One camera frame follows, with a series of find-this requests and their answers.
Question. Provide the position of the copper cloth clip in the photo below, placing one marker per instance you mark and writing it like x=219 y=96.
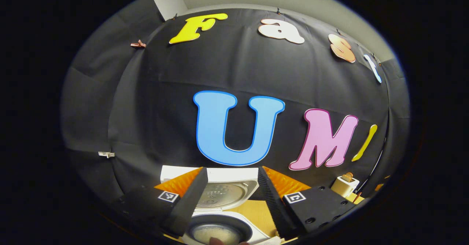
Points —
x=138 y=44

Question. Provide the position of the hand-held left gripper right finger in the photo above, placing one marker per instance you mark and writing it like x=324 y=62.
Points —
x=273 y=208

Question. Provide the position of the white cloth clip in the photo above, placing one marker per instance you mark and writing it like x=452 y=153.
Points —
x=106 y=154

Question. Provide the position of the white rice cooker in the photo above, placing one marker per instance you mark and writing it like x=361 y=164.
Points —
x=227 y=175

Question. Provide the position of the white rice heap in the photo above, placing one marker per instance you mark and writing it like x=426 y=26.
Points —
x=216 y=234

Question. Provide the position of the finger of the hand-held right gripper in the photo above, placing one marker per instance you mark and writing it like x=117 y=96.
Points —
x=383 y=184

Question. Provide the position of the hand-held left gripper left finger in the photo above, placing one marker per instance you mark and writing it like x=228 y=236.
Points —
x=187 y=204

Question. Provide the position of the white toaster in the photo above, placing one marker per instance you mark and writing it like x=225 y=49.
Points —
x=344 y=188

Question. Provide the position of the black backdrop cloth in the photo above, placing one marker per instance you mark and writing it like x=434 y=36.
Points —
x=234 y=65

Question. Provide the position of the toasted bread slice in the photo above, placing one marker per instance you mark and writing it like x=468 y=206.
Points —
x=347 y=177

